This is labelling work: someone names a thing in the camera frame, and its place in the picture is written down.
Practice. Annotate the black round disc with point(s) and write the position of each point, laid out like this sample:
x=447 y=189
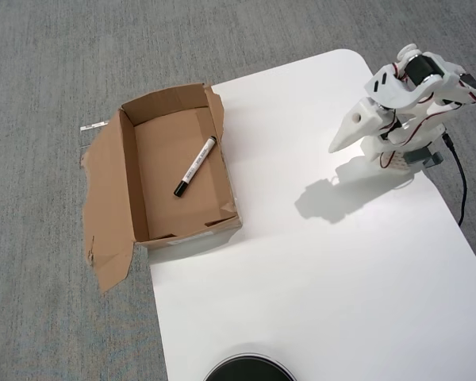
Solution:
x=248 y=369

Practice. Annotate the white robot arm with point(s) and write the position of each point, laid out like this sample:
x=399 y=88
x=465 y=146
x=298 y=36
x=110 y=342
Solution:
x=444 y=85

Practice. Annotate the white paper strip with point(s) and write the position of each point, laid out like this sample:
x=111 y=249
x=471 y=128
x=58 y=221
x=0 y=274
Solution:
x=93 y=126

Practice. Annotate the white gripper finger with hole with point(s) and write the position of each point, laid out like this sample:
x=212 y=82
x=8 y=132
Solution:
x=359 y=125

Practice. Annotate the grey table clamp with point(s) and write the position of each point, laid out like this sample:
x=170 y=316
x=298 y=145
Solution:
x=434 y=159

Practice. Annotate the open brown cardboard box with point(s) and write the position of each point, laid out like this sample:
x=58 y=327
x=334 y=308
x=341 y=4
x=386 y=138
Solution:
x=158 y=158

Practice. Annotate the white slotted gripper body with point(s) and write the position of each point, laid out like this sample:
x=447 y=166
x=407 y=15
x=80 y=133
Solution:
x=356 y=121

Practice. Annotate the white marker pen black cap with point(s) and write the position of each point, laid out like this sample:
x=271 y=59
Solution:
x=194 y=168

